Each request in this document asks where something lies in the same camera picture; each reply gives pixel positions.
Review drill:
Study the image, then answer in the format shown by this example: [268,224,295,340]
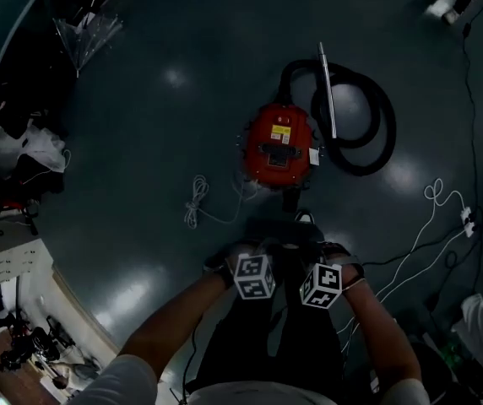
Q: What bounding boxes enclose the transparent umbrella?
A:
[52,0,125,78]

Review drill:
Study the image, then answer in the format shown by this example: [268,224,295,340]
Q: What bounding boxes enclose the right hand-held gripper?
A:
[299,244,355,311]

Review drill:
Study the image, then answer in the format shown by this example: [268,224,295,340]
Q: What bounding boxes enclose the white power strip cable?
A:
[337,177,467,346]

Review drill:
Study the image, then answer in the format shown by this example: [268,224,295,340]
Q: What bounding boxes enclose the black wheeled machine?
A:
[0,310,76,374]

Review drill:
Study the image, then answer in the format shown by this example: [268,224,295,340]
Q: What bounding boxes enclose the person's white shirt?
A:
[70,354,431,405]

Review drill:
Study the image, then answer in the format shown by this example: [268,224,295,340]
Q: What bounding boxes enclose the person's right forearm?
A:
[342,267,423,391]

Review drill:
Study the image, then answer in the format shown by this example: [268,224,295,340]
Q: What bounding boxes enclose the person's black trousers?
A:
[188,242,346,396]

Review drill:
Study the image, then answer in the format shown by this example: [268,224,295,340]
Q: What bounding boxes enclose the white vacuum power cord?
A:
[183,174,264,230]

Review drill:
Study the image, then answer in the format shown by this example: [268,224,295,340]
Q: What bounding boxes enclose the white locker cabinet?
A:
[0,238,56,300]

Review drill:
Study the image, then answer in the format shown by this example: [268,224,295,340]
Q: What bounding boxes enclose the black vacuum hose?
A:
[277,59,398,177]

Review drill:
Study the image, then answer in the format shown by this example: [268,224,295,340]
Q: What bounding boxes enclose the white power strip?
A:
[459,206,477,239]

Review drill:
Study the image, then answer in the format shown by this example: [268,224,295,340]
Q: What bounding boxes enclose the red vacuum cleaner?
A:
[235,102,325,213]

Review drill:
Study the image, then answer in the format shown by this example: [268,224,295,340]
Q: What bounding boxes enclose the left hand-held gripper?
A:
[232,240,285,301]

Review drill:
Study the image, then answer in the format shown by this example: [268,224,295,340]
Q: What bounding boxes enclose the long black floor cable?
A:
[361,0,483,311]

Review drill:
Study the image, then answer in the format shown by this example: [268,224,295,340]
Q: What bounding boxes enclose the white crumpled cloth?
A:
[451,293,483,369]

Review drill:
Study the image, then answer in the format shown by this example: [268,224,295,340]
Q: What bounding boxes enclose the silver metal vacuum tube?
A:
[317,41,339,140]

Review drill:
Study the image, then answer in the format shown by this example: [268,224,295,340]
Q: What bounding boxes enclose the pile of clothes and bags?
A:
[0,78,73,236]

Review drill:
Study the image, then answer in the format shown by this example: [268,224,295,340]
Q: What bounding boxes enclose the person's left forearm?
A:
[118,267,233,384]

